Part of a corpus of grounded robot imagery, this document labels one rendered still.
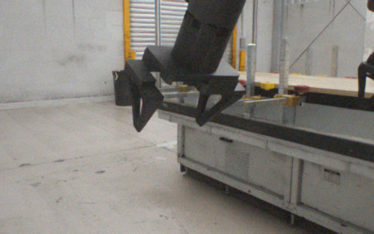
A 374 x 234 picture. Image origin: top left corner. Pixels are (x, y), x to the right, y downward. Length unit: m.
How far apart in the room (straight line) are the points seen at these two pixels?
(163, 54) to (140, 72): 0.03
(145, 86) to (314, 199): 2.02
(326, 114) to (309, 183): 0.45
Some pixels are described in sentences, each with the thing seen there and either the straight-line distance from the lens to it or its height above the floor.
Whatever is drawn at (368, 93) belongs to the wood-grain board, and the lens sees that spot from 1.96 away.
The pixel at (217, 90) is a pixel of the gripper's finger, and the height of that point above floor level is 1.04.
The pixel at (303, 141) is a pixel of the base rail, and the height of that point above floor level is 0.64.
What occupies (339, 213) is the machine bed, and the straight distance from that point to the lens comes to 2.29.
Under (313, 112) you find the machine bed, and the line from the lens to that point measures 2.21.
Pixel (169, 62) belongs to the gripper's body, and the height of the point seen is 1.08.
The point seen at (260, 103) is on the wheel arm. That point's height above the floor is 0.84.
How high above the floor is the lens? 1.09
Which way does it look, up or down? 11 degrees down
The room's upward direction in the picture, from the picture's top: straight up
